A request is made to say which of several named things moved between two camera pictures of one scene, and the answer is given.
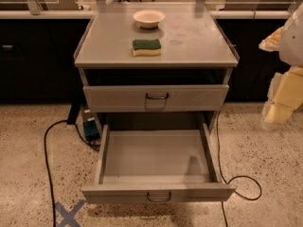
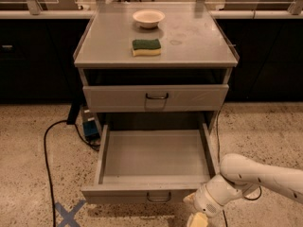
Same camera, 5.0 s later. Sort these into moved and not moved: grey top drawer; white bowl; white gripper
Moved: white gripper
Not moved: white bowl; grey top drawer
